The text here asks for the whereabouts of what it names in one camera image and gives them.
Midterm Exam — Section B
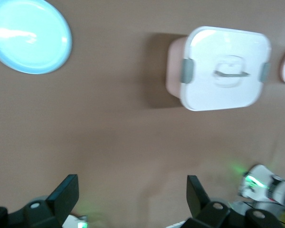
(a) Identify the light blue round plate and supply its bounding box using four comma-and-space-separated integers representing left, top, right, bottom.
0, 0, 73, 76

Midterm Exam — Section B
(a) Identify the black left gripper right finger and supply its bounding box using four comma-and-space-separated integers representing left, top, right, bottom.
186, 175, 230, 228

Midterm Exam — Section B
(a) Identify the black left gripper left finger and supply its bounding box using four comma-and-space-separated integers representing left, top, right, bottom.
14, 174, 79, 228

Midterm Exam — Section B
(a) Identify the white lidded storage box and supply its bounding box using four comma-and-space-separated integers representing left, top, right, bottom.
165, 25, 273, 112

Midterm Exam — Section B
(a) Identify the brown table cover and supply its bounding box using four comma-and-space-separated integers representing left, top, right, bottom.
0, 0, 285, 228

